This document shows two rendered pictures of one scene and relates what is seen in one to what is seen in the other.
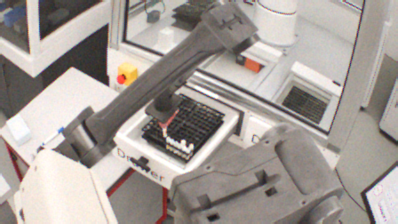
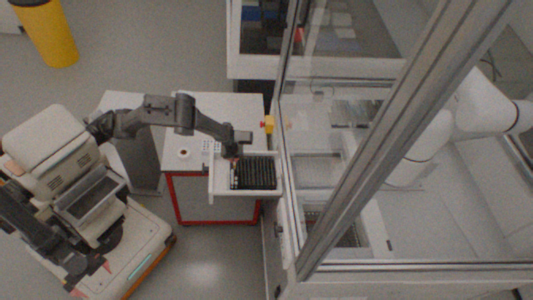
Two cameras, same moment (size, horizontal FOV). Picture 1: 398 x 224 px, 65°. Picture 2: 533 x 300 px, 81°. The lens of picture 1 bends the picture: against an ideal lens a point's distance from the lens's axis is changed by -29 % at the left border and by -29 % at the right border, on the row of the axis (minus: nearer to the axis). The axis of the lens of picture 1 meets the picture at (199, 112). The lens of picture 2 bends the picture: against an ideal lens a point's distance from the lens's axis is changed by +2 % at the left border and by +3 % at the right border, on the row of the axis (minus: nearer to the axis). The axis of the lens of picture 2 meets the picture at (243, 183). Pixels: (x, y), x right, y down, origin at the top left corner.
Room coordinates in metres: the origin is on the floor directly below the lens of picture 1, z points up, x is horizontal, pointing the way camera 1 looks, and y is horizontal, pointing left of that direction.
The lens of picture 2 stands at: (0.49, -0.67, 2.09)
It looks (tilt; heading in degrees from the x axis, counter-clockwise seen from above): 56 degrees down; 56
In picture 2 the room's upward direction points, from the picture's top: 6 degrees clockwise
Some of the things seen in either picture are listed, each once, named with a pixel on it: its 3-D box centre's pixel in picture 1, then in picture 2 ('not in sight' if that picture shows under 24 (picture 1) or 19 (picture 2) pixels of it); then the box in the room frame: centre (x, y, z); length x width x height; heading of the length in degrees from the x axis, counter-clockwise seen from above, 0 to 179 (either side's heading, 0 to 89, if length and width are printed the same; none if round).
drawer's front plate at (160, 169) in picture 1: (147, 164); (211, 173); (0.84, 0.13, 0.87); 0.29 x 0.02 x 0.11; 63
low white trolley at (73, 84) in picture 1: (84, 185); (217, 167); (1.04, 0.49, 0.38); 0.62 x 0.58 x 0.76; 63
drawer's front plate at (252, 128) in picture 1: (282, 146); (283, 232); (0.98, -0.29, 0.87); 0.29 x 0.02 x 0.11; 63
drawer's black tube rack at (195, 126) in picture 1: (183, 129); (252, 174); (1.02, 0.04, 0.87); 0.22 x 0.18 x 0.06; 153
